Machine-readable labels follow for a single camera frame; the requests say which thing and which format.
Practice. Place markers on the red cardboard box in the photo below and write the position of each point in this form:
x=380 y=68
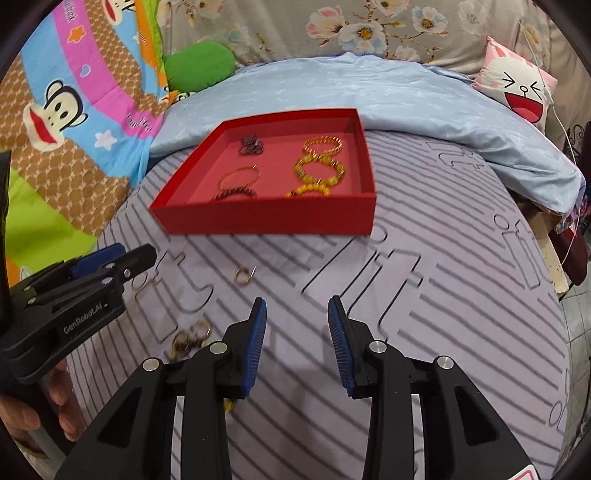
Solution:
x=277 y=217

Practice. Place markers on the light blue quilt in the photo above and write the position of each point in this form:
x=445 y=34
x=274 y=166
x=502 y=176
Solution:
x=415 y=101

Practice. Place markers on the pink cartoon face cushion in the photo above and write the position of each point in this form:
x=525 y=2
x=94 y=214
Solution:
x=517 y=87

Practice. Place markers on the person's left hand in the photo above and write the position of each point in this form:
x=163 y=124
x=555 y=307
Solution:
x=62 y=397

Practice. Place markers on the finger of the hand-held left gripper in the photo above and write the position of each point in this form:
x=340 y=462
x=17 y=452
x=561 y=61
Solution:
x=99 y=258
x=138 y=258

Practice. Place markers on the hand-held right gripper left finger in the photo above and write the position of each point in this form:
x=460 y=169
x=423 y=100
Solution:
x=256 y=346

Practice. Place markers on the pink floral cloth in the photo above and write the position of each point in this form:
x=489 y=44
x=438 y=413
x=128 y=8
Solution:
x=572 y=217

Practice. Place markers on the dark red cloth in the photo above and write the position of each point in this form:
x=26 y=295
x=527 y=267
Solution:
x=579 y=258

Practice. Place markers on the green pillow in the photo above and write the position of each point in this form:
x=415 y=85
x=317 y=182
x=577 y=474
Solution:
x=198 y=64

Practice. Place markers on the wooden bed frame board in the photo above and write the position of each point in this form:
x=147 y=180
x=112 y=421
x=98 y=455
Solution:
x=551 y=258

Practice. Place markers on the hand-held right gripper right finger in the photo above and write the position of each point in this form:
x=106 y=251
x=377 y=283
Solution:
x=341 y=346

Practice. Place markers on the gold bangle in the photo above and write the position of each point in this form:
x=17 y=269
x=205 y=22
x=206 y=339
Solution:
x=240 y=171

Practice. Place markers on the black metal headboard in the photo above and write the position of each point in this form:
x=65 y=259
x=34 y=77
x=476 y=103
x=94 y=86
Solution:
x=579 y=136

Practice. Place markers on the cartoon monkey blanket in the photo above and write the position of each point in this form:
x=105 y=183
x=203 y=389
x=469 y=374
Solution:
x=69 y=161

